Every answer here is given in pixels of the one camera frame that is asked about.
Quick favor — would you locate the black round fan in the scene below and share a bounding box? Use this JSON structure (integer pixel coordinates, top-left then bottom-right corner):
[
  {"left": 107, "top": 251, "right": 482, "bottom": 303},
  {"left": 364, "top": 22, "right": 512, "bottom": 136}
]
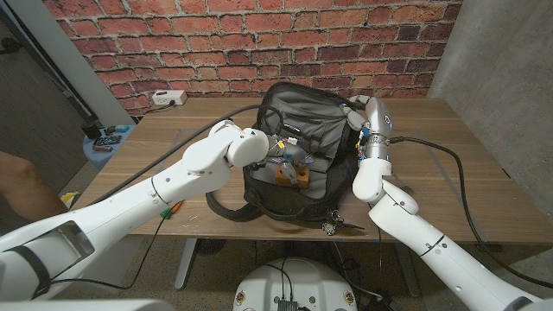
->
[{"left": 196, "top": 238, "right": 227, "bottom": 257}]

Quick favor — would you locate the metal keychain charm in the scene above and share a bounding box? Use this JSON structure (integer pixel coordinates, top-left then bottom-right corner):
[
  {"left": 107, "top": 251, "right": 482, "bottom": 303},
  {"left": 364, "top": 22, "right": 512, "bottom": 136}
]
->
[{"left": 320, "top": 211, "right": 365, "bottom": 238}]

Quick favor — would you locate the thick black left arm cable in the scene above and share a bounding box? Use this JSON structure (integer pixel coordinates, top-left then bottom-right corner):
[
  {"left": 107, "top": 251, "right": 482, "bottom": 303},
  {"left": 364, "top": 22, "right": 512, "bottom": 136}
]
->
[{"left": 86, "top": 103, "right": 286, "bottom": 206}]

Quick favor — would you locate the small black box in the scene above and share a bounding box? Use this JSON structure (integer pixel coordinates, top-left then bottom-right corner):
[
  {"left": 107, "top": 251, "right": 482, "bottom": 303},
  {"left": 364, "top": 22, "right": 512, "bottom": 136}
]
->
[{"left": 81, "top": 122, "right": 103, "bottom": 140}]

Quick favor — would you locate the black phone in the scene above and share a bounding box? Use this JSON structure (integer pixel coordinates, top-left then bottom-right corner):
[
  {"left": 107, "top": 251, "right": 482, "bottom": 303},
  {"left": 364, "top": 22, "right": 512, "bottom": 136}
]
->
[{"left": 92, "top": 135, "right": 124, "bottom": 147}]

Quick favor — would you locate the black backpack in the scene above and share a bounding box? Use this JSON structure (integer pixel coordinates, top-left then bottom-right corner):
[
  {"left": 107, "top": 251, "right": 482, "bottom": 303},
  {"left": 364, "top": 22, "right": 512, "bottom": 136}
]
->
[{"left": 205, "top": 80, "right": 390, "bottom": 230}]

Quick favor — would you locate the red brick print backdrop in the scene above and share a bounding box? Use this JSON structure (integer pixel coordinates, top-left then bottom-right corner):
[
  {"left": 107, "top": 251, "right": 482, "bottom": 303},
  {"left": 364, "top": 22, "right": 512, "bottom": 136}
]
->
[{"left": 41, "top": 0, "right": 463, "bottom": 117}]

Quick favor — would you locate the white power strip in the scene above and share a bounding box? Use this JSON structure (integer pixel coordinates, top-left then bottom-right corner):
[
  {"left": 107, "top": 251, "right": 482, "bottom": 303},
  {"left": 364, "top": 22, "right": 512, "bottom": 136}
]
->
[{"left": 151, "top": 89, "right": 188, "bottom": 106}]

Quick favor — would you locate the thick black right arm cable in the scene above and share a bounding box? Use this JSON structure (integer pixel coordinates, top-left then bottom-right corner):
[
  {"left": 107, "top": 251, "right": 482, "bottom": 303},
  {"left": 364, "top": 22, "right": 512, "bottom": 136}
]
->
[{"left": 387, "top": 136, "right": 553, "bottom": 290}]

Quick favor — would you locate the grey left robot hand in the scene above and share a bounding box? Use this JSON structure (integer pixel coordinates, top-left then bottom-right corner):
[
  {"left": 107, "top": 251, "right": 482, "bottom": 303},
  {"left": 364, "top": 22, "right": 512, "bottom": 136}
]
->
[{"left": 266, "top": 133, "right": 316, "bottom": 185}]

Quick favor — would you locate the black power strip cord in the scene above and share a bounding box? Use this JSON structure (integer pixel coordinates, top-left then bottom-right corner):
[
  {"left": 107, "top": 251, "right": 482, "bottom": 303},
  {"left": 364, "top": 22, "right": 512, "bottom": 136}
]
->
[{"left": 144, "top": 101, "right": 176, "bottom": 114}]

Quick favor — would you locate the wooden block with holes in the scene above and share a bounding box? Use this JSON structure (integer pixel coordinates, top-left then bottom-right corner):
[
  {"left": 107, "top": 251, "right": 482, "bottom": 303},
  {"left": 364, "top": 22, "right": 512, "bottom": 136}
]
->
[{"left": 275, "top": 162, "right": 311, "bottom": 190}]

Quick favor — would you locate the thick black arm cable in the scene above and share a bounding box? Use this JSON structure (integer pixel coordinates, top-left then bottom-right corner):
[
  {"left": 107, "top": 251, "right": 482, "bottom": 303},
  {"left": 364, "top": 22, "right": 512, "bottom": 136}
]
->
[
  {"left": 387, "top": 136, "right": 553, "bottom": 290},
  {"left": 86, "top": 103, "right": 286, "bottom": 206}
]

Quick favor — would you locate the person's bare leg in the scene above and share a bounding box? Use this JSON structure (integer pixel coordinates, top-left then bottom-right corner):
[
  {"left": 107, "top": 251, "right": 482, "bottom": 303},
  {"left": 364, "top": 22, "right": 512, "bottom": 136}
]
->
[{"left": 0, "top": 150, "right": 69, "bottom": 221}]

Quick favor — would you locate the orange toy carrot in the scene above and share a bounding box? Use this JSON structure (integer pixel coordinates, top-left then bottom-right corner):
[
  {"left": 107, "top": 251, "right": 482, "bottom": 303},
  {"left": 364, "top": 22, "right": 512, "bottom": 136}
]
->
[{"left": 159, "top": 200, "right": 183, "bottom": 219}]

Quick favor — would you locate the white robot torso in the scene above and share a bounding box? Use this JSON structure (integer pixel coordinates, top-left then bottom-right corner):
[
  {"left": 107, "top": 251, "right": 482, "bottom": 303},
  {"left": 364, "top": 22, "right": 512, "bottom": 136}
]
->
[{"left": 232, "top": 257, "right": 359, "bottom": 311}]

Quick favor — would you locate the thin black left wrist cable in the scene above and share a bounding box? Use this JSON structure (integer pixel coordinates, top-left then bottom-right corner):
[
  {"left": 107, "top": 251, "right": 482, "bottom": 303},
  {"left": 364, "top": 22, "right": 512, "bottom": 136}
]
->
[{"left": 47, "top": 213, "right": 172, "bottom": 291}]

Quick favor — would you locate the white table leg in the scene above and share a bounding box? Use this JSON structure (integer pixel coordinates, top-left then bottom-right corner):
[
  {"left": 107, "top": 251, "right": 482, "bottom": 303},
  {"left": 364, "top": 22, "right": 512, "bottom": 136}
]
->
[
  {"left": 397, "top": 263, "right": 423, "bottom": 298},
  {"left": 174, "top": 238, "right": 199, "bottom": 290}
]

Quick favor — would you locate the round blue stool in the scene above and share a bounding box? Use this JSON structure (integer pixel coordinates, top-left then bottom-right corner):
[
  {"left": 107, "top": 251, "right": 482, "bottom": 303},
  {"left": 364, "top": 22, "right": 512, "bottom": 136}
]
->
[{"left": 81, "top": 124, "right": 137, "bottom": 170}]

